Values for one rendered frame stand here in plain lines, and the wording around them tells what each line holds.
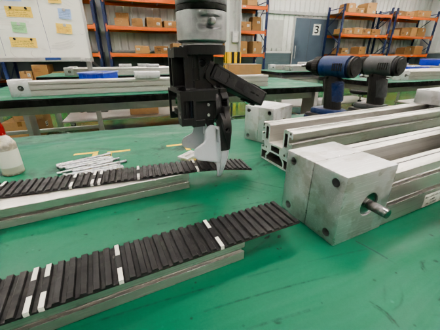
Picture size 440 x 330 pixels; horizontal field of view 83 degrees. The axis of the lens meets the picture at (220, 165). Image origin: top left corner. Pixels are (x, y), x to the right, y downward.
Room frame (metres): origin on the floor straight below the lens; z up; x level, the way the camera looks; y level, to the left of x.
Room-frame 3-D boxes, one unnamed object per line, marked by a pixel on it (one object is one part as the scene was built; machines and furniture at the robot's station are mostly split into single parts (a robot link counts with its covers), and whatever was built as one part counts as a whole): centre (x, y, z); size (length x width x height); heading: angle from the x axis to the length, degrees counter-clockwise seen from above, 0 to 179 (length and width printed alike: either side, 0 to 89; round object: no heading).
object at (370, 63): (0.90, -0.51, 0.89); 0.20 x 0.08 x 0.22; 28
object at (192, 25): (0.42, 0.03, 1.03); 0.08 x 0.08 x 0.05
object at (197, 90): (0.42, 0.03, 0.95); 0.09 x 0.08 x 0.12; 115
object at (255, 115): (0.69, -0.15, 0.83); 0.11 x 0.10 x 0.10; 48
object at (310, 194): (0.30, -0.16, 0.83); 0.12 x 0.09 x 0.10; 26
